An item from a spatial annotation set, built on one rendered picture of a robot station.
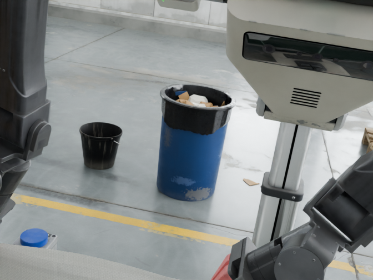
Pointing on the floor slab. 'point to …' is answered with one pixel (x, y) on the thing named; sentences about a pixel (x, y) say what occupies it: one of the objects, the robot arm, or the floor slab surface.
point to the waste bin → (191, 141)
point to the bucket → (100, 144)
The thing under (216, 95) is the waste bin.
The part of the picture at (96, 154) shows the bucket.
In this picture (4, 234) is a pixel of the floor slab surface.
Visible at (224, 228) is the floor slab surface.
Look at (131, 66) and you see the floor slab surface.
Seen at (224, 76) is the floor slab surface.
